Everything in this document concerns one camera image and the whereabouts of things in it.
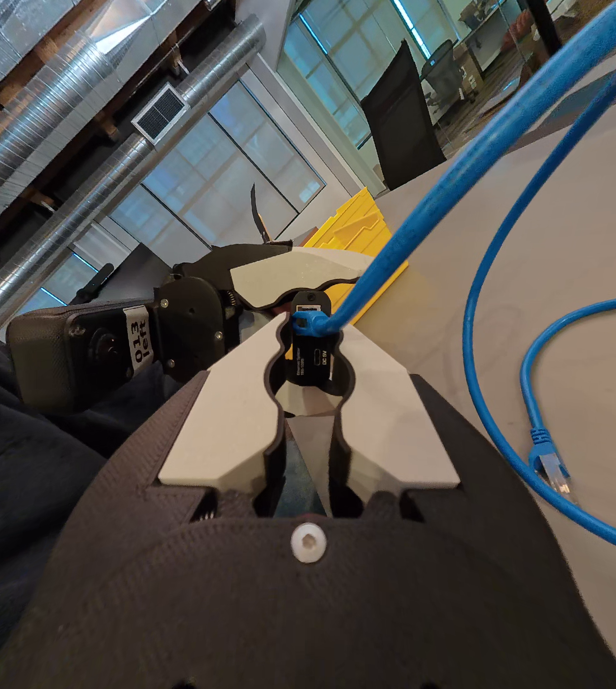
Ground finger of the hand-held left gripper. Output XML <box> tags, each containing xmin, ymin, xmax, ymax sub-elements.
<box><xmin>229</xmin><ymin>247</ymin><xmax>376</xmax><ymax>313</ymax></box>

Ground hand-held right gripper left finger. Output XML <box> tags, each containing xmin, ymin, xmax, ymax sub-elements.
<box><xmin>157</xmin><ymin>311</ymin><xmax>293</xmax><ymax>515</ymax></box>

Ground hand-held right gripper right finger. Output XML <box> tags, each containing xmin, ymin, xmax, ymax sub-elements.
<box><xmin>331</xmin><ymin>325</ymin><xmax>462</xmax><ymax>515</ymax></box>

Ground black ethernet splitter adapter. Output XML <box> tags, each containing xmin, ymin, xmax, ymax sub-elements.
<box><xmin>285</xmin><ymin>291</ymin><xmax>343</xmax><ymax>387</ymax></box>

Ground blue ethernet cable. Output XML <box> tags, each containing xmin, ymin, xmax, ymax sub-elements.
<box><xmin>286</xmin><ymin>0</ymin><xmax>616</xmax><ymax>564</ymax></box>

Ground stacked yellow plastic bins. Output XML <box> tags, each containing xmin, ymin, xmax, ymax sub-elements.
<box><xmin>286</xmin><ymin>186</ymin><xmax>411</xmax><ymax>330</ymax></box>

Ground black high-back chair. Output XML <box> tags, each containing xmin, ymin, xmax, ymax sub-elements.
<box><xmin>361</xmin><ymin>39</ymin><xmax>447</xmax><ymax>192</ymax></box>

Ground white air vent grille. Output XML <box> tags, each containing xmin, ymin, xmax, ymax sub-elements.
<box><xmin>131</xmin><ymin>83</ymin><xmax>191</xmax><ymax>144</ymax></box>

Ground black mesh office chair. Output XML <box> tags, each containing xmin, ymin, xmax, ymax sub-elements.
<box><xmin>421</xmin><ymin>40</ymin><xmax>466</xmax><ymax>104</ymax></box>

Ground black strap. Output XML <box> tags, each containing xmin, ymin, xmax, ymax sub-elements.
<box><xmin>249</xmin><ymin>183</ymin><xmax>275</xmax><ymax>245</ymax></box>

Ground slim silver ventilation duct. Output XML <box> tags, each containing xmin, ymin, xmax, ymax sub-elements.
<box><xmin>0</xmin><ymin>13</ymin><xmax>267</xmax><ymax>319</ymax></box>

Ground large silver ventilation duct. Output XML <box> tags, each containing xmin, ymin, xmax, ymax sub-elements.
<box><xmin>0</xmin><ymin>0</ymin><xmax>209</xmax><ymax>221</ymax></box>

